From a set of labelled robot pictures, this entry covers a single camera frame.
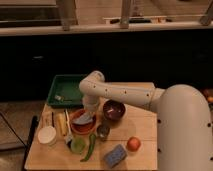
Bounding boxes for pale yellowish gripper body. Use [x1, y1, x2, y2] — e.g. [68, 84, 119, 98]
[82, 95, 100, 115]

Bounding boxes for grey blue towel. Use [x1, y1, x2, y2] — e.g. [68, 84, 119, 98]
[73, 112, 93, 125]

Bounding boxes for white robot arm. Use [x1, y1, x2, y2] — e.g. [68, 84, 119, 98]
[79, 71, 213, 171]

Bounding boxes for dark purple bowl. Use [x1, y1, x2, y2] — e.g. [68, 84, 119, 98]
[103, 100, 126, 121]

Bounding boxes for orange red bowl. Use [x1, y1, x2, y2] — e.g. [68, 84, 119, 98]
[70, 109, 96, 135]

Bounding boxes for small metal cup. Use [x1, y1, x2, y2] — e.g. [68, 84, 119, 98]
[97, 124, 110, 139]

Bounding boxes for green plastic tray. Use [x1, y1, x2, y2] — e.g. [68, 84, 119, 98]
[47, 74, 86, 108]

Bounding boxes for small metal object in tray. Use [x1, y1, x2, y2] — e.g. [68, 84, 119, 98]
[55, 95, 64, 102]

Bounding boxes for green chili pepper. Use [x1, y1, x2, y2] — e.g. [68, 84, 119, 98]
[80, 133, 96, 162]

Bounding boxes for yellow corn cob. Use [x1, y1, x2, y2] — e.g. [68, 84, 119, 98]
[58, 113, 67, 136]

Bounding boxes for small green cup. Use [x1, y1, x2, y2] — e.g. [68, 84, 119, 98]
[71, 137, 86, 154]

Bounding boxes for white round container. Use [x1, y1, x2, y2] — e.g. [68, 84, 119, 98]
[37, 126, 56, 145]

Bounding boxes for blue sponge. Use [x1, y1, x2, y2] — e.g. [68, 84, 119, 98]
[104, 144, 127, 168]

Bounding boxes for orange fruit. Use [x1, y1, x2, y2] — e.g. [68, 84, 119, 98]
[126, 137, 141, 152]

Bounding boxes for white handled brush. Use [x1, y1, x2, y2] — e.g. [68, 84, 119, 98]
[64, 109, 73, 147]

